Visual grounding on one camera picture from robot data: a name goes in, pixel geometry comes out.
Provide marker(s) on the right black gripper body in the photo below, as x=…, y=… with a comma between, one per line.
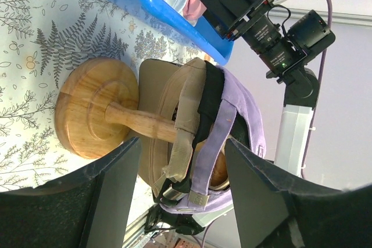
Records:
x=286, y=52

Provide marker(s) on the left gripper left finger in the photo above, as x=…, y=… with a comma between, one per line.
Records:
x=88, y=207

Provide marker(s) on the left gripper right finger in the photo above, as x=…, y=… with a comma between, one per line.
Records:
x=275, y=208

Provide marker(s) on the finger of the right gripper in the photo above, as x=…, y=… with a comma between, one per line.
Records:
x=221, y=21
x=230, y=11

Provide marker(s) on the black baseball cap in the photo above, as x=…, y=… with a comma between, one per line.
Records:
x=212, y=100

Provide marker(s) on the purple baseball cap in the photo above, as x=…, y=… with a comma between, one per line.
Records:
x=232, y=129

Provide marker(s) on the beige baseball cap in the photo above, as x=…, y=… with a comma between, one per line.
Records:
x=174, y=92

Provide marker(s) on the wooden hat stand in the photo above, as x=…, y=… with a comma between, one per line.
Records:
x=98, y=108

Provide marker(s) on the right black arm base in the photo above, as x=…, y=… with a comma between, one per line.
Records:
x=184, y=224

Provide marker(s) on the floral table mat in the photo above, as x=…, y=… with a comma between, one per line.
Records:
x=42, y=41

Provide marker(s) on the aluminium front rail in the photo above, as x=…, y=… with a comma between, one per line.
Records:
x=141, y=231

